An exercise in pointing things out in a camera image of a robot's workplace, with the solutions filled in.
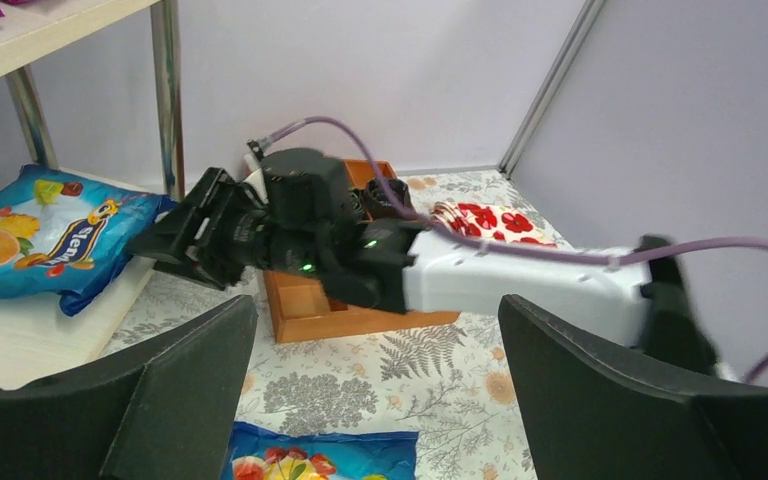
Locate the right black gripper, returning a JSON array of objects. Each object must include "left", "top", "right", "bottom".
[{"left": 125, "top": 147, "right": 356, "bottom": 289}]

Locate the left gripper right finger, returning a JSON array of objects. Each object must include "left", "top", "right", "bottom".
[{"left": 498, "top": 295, "right": 768, "bottom": 480}]

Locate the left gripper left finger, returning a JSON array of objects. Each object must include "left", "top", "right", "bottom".
[{"left": 0, "top": 296, "right": 258, "bottom": 479}]

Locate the blue candy bag underneath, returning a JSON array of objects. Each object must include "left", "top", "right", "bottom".
[{"left": 220, "top": 422, "right": 419, "bottom": 480}]

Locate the blue fruit candy bag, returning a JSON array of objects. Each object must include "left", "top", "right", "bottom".
[{"left": 0, "top": 164, "right": 176, "bottom": 316}]

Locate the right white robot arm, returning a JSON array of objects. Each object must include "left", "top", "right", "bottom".
[{"left": 127, "top": 148, "right": 719, "bottom": 375}]

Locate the white two-tier shelf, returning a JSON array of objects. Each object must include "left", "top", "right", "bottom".
[{"left": 0, "top": 0, "right": 187, "bottom": 395}]

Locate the orange wooden compartment tray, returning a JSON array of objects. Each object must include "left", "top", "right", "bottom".
[{"left": 263, "top": 160, "right": 459, "bottom": 344}]

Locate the floral table mat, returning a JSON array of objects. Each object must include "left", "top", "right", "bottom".
[{"left": 102, "top": 168, "right": 558, "bottom": 480}]

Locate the black rolled item right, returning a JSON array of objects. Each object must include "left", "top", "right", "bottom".
[{"left": 361, "top": 178, "right": 414, "bottom": 220}]

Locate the red floral folded cloth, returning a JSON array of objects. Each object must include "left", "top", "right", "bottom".
[{"left": 430, "top": 202, "right": 558, "bottom": 248}]

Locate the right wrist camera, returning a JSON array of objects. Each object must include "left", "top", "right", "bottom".
[{"left": 243, "top": 153, "right": 268, "bottom": 203}]

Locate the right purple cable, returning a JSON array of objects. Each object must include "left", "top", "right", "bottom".
[{"left": 248, "top": 116, "right": 768, "bottom": 386}]

